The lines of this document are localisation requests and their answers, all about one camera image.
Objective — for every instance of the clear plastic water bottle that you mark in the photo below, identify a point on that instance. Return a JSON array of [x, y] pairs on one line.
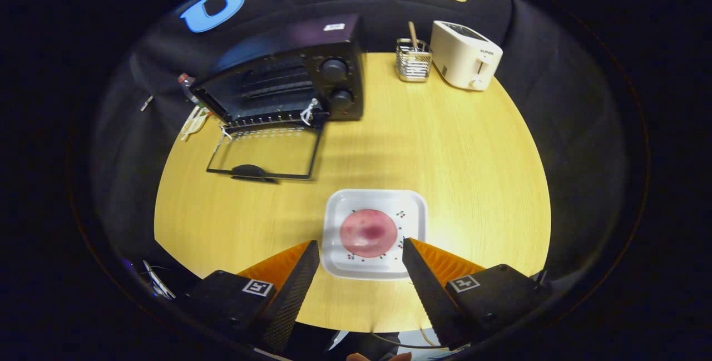
[[185, 82]]

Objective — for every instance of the white square plate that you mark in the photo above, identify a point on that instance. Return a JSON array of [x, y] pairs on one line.
[[414, 205]]

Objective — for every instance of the white bread toaster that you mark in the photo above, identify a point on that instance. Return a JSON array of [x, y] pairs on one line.
[[459, 52]]

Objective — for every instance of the pink round meat slice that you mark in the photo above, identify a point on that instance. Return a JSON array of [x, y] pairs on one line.
[[368, 233]]

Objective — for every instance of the black toaster oven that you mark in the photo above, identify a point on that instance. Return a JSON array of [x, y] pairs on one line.
[[300, 33]]

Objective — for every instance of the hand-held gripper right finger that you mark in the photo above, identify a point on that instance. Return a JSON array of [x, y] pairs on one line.
[[428, 288]]

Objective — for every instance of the wooden stick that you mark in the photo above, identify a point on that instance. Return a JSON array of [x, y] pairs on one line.
[[413, 35]]

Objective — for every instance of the small snack packet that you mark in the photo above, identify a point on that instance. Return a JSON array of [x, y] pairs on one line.
[[194, 123]]

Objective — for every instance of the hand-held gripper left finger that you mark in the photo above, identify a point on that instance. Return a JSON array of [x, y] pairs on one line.
[[292, 288]]

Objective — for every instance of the silver side clip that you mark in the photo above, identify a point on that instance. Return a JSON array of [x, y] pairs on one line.
[[146, 103]]

